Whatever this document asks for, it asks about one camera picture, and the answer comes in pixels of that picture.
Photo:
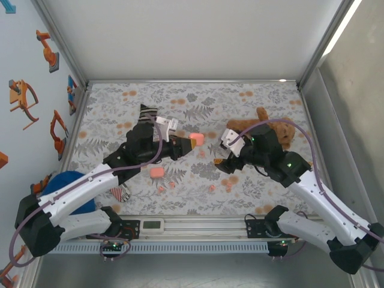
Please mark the pink earbud charging case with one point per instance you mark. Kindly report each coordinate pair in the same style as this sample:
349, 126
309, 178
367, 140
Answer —
157, 173
198, 138

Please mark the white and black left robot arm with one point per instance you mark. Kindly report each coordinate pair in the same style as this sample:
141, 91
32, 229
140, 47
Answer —
75, 192

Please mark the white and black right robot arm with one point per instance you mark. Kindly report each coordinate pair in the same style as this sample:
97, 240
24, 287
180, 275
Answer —
324, 204

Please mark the brown teddy bear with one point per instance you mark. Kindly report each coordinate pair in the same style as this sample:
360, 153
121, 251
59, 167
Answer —
285, 132

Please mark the black grey striped sock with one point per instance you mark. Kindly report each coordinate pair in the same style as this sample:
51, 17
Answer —
147, 114

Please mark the floral patterned table mat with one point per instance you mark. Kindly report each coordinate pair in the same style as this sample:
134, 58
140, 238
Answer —
210, 99

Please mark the red white striped sock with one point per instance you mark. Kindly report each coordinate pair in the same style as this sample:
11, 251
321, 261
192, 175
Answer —
121, 194

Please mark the white digital timer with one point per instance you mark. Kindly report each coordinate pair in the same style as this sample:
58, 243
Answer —
153, 225

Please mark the blue cap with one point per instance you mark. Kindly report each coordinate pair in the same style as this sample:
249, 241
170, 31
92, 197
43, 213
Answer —
64, 178

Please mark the black controller board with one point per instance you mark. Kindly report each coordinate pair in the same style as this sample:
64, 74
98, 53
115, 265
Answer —
280, 244
114, 246

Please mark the aluminium frame crossbar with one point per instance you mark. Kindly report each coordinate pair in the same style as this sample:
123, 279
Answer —
192, 81

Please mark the aluminium mounting rail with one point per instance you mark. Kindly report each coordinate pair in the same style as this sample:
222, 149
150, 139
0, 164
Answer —
204, 228

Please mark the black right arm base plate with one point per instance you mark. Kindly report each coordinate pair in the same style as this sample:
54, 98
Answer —
255, 229

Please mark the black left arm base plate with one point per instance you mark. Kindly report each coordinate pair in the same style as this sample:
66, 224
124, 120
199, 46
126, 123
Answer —
132, 229

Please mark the blue orange wall sticker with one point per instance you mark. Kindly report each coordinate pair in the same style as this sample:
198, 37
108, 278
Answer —
72, 93

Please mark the aluminium frame post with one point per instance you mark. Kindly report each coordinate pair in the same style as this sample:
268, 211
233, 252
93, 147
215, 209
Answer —
325, 45
63, 45

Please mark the orange claw wall sticker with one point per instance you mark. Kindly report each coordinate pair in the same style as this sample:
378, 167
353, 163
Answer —
19, 96

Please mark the orange block wall sticker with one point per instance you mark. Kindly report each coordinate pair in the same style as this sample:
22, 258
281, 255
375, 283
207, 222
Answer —
3, 160

